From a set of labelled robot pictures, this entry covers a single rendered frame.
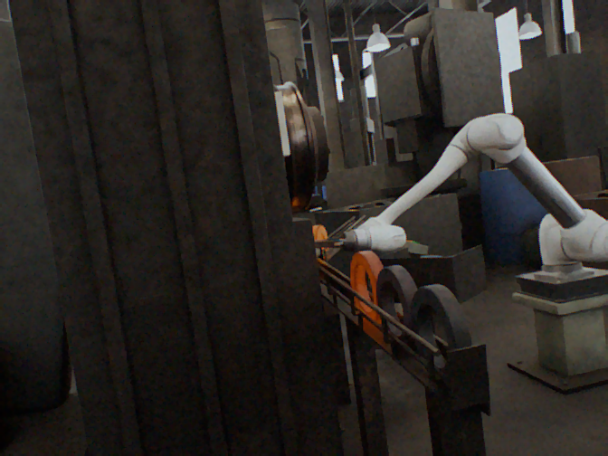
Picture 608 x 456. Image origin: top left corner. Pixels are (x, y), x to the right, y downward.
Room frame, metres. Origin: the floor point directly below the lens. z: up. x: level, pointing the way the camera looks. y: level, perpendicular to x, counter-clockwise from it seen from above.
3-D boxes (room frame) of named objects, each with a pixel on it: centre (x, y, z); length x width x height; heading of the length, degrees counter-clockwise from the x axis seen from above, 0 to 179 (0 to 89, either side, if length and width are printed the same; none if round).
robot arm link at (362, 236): (2.14, -0.20, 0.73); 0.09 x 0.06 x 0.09; 14
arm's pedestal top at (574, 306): (2.40, -1.09, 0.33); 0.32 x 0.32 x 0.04; 12
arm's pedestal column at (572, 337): (2.40, -1.09, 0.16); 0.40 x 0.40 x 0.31; 12
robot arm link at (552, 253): (2.39, -1.09, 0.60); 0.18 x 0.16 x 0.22; 15
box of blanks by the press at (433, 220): (4.77, -0.65, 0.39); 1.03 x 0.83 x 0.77; 119
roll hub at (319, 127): (2.11, -0.07, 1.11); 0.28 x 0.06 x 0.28; 14
